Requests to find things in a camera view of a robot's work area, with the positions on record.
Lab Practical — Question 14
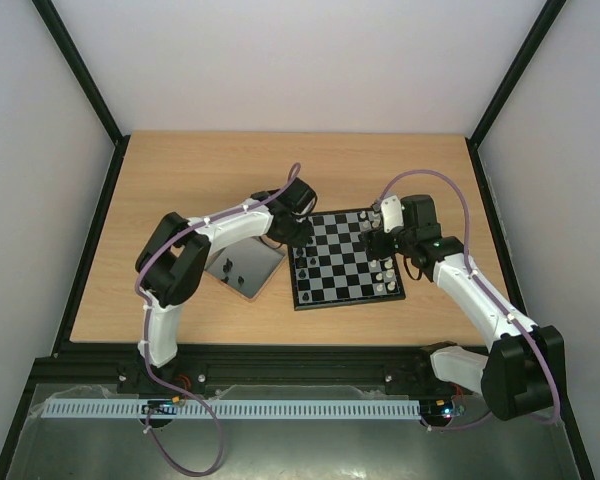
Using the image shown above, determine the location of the black and silver chessboard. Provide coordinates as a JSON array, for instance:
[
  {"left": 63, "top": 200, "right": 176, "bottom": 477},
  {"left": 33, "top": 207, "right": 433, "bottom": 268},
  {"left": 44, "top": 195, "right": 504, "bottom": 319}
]
[{"left": 289, "top": 208, "right": 406, "bottom": 311}]

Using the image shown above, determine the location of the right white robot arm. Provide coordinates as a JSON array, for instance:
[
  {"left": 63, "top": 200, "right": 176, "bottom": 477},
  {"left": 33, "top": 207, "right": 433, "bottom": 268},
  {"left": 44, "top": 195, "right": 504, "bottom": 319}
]
[{"left": 362, "top": 195, "right": 566, "bottom": 421}]

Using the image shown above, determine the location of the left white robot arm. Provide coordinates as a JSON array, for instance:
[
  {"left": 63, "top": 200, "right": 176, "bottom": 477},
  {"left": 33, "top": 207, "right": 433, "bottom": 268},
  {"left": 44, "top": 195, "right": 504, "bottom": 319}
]
[{"left": 134, "top": 178, "right": 318, "bottom": 368}]

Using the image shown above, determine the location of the metal tray with wooden rim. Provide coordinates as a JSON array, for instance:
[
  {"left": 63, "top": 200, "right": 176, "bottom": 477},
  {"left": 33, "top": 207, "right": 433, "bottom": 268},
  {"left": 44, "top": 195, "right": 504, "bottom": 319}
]
[{"left": 205, "top": 237, "right": 287, "bottom": 302}]

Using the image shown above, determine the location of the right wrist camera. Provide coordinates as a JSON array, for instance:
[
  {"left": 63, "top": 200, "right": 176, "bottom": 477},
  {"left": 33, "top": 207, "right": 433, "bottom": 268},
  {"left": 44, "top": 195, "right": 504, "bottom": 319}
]
[{"left": 371, "top": 195, "right": 404, "bottom": 233}]

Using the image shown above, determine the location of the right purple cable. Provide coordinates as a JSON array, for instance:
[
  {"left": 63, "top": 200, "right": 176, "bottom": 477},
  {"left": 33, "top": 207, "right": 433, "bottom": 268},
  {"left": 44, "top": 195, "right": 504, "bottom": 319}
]
[{"left": 379, "top": 169, "right": 564, "bottom": 433}]

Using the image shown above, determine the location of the purple cable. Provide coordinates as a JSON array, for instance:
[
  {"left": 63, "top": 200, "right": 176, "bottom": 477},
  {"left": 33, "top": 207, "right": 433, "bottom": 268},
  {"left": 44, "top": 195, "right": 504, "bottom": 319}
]
[
  {"left": 134, "top": 162, "right": 301, "bottom": 474},
  {"left": 379, "top": 169, "right": 564, "bottom": 433}
]

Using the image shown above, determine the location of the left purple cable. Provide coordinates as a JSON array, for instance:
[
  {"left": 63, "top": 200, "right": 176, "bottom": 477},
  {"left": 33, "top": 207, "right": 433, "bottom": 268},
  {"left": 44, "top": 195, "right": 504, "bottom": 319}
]
[{"left": 134, "top": 162, "right": 301, "bottom": 474}]

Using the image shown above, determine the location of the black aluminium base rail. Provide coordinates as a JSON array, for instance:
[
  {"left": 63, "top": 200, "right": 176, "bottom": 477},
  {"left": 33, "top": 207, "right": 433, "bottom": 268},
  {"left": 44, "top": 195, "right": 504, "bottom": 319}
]
[{"left": 28, "top": 342, "right": 487, "bottom": 399}]

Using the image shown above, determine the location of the black frame post right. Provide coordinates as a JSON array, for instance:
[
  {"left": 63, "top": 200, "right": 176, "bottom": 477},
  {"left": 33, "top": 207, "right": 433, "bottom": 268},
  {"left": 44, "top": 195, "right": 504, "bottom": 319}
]
[{"left": 469, "top": 0, "right": 567, "bottom": 144}]

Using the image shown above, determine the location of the black frame post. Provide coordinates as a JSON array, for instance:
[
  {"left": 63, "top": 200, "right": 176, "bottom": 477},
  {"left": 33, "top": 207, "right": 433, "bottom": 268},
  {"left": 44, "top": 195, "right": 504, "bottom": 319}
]
[
  {"left": 469, "top": 0, "right": 567, "bottom": 144},
  {"left": 32, "top": 0, "right": 130, "bottom": 146}
]

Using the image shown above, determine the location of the light blue slotted cable duct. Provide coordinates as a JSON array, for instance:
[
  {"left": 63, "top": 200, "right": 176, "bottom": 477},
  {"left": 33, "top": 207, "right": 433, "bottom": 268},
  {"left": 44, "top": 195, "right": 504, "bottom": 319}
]
[{"left": 41, "top": 399, "right": 421, "bottom": 420}]

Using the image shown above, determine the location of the black frame post left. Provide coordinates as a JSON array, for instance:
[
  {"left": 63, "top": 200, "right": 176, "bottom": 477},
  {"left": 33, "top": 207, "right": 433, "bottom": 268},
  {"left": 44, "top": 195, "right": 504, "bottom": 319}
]
[{"left": 32, "top": 0, "right": 130, "bottom": 146}]

